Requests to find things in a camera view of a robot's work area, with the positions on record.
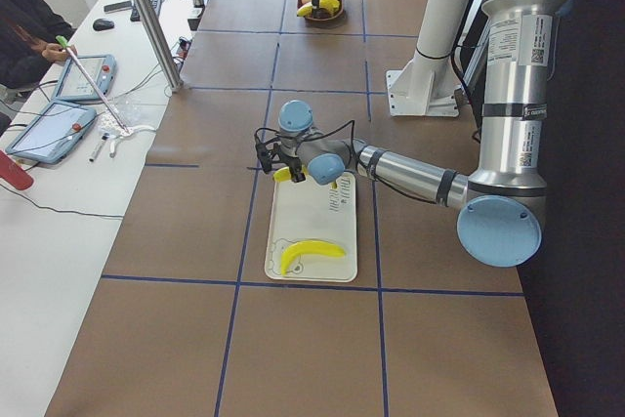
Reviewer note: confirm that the yellow banana basket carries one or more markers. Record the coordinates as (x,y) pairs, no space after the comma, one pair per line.
(327,9)
(281,175)

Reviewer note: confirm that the yellow banana carried to tray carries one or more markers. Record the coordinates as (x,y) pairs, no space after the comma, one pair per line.
(309,247)

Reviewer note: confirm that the brown wicker basket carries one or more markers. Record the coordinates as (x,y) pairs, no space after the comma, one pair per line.
(300,4)

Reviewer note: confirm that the white bear print tray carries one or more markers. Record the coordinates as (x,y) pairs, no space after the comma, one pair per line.
(306,210)

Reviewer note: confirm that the black smartphone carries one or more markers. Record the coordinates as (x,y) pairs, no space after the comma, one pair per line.
(118,7)

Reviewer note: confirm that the black marker pen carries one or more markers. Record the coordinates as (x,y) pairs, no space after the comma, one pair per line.
(98,148)

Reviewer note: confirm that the black computer mouse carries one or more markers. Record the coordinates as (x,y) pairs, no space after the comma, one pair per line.
(103,24)

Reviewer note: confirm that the blue teach pendant far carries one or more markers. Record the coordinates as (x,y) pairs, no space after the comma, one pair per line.
(73,86)

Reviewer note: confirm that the blue teach pendant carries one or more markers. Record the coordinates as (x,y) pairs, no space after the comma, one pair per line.
(54,133)
(73,86)

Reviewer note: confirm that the blue teach pendant near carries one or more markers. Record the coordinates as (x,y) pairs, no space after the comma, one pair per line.
(54,133)

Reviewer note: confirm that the white pink long stick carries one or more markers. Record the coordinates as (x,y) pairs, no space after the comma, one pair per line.
(111,109)

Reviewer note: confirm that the person in dark clothes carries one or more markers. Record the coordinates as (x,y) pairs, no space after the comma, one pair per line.
(29,32)

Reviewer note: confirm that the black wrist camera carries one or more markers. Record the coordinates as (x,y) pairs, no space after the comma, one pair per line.
(264,156)

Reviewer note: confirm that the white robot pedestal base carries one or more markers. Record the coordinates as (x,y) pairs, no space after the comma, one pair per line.
(416,96)

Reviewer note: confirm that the white pedestal column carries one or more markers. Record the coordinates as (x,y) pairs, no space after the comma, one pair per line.
(442,22)

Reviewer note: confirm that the aluminium frame post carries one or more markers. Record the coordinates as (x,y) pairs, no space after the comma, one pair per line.
(159,44)

